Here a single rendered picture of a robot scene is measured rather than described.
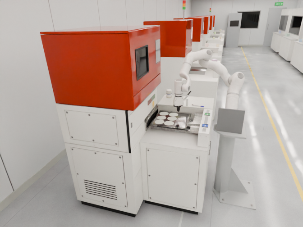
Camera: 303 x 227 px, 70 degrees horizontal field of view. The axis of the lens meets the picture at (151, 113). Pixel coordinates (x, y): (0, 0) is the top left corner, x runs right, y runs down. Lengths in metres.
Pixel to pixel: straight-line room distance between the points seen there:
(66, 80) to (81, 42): 0.36
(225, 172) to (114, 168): 1.22
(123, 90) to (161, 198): 1.26
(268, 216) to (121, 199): 1.51
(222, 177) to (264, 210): 0.52
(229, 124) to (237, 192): 0.92
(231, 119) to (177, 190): 0.88
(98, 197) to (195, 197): 0.99
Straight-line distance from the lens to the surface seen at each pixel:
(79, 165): 2.32
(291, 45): 10.50
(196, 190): 2.25
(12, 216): 2.95
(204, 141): 1.98
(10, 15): 2.90
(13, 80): 2.84
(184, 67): 2.26
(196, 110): 2.46
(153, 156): 2.12
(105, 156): 2.08
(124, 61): 1.62
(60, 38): 1.87
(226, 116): 2.23
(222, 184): 2.71
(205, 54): 2.33
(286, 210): 2.86
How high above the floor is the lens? 1.90
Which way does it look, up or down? 24 degrees down
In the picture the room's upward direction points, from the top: 2 degrees counter-clockwise
